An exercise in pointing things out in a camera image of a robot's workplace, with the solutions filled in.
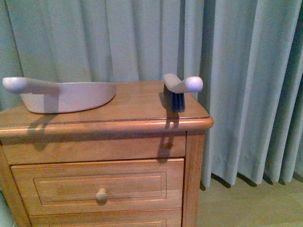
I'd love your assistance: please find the round wooden drawer knob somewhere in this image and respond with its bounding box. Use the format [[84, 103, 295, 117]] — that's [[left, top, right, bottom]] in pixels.
[[96, 188, 108, 206]]

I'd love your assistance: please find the wooden nightstand cabinet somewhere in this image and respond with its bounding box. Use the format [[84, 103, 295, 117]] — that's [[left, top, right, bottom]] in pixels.
[[0, 81, 214, 227]]

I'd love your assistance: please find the beige plastic dustpan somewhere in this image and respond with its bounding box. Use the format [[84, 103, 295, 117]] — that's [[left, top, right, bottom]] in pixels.
[[2, 77, 116, 114]]

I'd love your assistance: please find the upper wooden drawer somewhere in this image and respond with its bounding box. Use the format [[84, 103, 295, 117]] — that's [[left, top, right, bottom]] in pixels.
[[11, 158, 184, 216]]

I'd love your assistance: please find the white object at floor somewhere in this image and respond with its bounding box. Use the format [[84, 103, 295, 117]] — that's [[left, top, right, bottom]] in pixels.
[[0, 191, 14, 227]]

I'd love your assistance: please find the wooden drawer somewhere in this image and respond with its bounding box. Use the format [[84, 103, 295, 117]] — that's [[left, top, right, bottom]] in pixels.
[[11, 158, 184, 216], [30, 209, 181, 227]]

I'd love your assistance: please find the beige hand brush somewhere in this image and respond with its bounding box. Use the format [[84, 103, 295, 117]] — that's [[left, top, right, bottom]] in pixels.
[[163, 74, 204, 112]]

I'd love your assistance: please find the light grey curtain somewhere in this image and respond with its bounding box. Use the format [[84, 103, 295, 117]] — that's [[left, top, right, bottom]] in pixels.
[[0, 0, 303, 187]]

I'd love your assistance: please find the lower wooden drawer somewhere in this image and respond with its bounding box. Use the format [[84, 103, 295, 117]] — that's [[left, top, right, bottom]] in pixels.
[[30, 209, 181, 227]]

